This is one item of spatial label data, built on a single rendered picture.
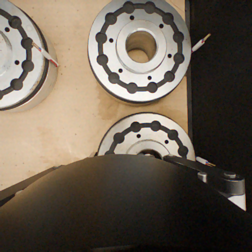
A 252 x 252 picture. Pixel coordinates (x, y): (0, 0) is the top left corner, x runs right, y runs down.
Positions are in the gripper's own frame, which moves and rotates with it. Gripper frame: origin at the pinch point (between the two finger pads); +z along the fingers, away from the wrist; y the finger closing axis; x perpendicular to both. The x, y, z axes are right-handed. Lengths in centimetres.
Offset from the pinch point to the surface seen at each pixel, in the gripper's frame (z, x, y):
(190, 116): 2.7, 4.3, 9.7
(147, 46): 0.7, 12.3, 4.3
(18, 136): 2.3, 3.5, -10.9
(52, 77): 1.2, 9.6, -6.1
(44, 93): 1.2, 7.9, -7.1
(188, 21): 2.5, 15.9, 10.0
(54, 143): 2.3, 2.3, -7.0
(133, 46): 1.5, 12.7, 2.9
